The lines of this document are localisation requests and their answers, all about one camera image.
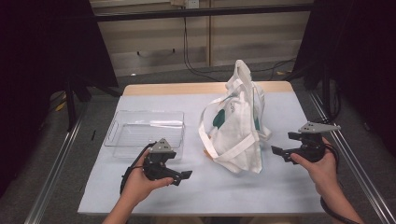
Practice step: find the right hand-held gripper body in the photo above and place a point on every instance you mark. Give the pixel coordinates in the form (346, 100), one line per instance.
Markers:
(313, 149)

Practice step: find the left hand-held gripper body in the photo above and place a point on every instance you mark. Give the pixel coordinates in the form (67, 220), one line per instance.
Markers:
(155, 168)

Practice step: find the white tote bag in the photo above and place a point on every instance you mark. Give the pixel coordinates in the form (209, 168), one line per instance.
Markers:
(236, 130)

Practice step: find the person's left hand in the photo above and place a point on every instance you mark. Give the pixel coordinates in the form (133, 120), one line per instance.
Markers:
(137, 185)

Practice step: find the person's right hand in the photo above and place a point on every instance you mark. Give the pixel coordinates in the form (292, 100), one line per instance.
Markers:
(325, 174)

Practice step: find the light blue table mat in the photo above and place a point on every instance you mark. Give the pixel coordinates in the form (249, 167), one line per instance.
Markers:
(211, 193)

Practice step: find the clear plastic tray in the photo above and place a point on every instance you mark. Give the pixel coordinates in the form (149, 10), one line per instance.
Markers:
(140, 130)

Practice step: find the black metal stand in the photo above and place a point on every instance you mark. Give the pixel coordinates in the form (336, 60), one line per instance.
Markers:
(325, 90)
(71, 102)

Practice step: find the small black floor item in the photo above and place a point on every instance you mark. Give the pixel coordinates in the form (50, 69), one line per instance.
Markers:
(93, 135)

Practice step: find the wooden table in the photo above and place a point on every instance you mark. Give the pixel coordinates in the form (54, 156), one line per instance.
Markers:
(174, 88)

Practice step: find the light wooden cabinet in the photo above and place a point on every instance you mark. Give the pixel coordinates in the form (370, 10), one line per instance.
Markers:
(249, 40)

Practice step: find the dark curtain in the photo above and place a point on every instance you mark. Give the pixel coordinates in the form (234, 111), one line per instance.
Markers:
(358, 46)
(37, 62)

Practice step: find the yellow floor tape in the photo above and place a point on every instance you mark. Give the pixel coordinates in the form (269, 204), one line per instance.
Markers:
(60, 106)

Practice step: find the black horizontal bar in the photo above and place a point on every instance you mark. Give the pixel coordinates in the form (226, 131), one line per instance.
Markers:
(155, 14)

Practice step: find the aluminium rail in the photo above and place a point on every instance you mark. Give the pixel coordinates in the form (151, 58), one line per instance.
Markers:
(49, 180)
(361, 174)

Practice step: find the white wall socket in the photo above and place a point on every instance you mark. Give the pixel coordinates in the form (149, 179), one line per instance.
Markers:
(192, 3)

